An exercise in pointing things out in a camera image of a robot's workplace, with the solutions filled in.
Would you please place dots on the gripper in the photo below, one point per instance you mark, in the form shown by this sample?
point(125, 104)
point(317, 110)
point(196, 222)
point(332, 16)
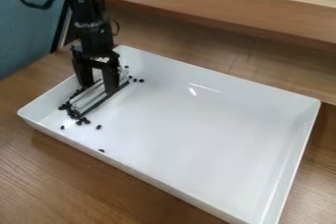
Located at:
point(95, 43)

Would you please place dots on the silver bar tool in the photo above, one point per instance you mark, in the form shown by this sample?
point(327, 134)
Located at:
point(97, 93)

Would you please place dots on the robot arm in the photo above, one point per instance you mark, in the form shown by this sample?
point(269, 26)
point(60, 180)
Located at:
point(87, 8)

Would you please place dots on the pile of black bits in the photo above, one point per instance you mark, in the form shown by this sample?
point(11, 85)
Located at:
point(76, 113)

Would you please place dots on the white tray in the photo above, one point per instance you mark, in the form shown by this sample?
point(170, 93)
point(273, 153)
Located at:
point(184, 129)

